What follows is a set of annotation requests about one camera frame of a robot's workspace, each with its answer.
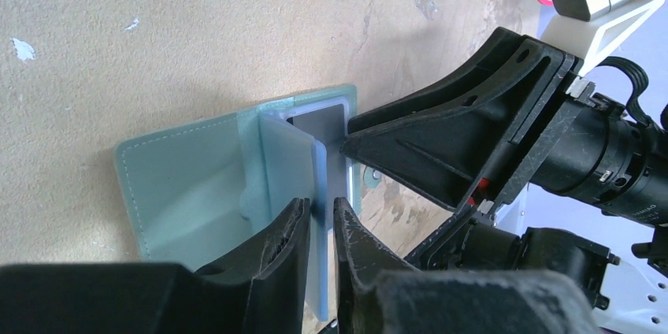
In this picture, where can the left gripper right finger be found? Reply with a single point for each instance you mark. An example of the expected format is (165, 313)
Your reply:
(379, 292)

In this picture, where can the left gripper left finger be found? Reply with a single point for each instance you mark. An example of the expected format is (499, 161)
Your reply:
(258, 287)

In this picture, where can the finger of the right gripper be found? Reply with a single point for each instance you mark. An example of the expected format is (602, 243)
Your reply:
(497, 91)
(454, 169)

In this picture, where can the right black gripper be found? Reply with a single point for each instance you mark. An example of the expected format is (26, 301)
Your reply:
(615, 165)

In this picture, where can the green card holder wallet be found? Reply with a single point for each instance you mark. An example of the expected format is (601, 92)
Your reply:
(195, 192)

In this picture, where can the plain glossy black card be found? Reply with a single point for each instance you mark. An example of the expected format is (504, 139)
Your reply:
(328, 126)

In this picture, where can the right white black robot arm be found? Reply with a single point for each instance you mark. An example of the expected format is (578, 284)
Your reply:
(637, 302)

